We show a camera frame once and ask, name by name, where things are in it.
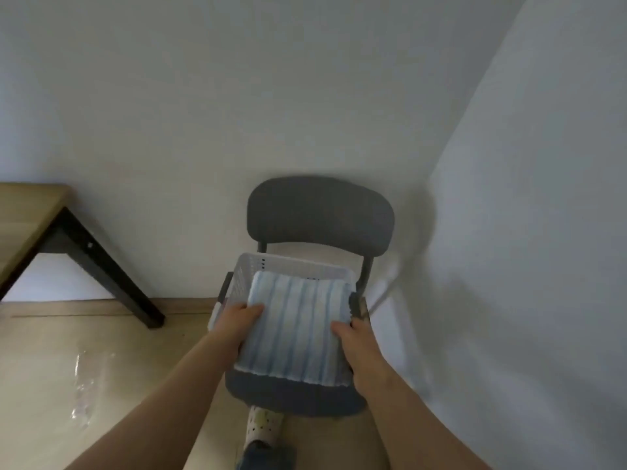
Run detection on grey chair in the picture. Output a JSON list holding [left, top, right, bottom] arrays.
[[224, 176, 396, 419]]

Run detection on light blue striped towel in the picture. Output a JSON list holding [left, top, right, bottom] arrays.
[[233, 270, 356, 389]]

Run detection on wooden table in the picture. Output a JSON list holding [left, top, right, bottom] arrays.
[[0, 183, 167, 330]]

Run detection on person's left forearm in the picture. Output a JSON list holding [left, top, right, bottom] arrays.
[[66, 332, 241, 470]]

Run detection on clear plastic wrap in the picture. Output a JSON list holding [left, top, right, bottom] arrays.
[[71, 352, 116, 428]]

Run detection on person's grey slipper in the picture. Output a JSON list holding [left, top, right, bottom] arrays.
[[234, 440, 298, 470]]

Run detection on white plastic basket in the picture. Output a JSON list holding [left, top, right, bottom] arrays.
[[207, 253, 367, 338]]

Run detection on person's right hand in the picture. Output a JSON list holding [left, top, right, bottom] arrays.
[[330, 317, 393, 402]]

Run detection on person's left hand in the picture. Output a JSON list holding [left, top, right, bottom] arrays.
[[208, 303, 266, 360]]

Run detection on person's light trousers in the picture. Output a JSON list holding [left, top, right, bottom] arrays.
[[243, 405, 287, 448]]

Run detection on person's right forearm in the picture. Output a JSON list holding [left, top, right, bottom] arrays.
[[362, 379, 493, 470]]

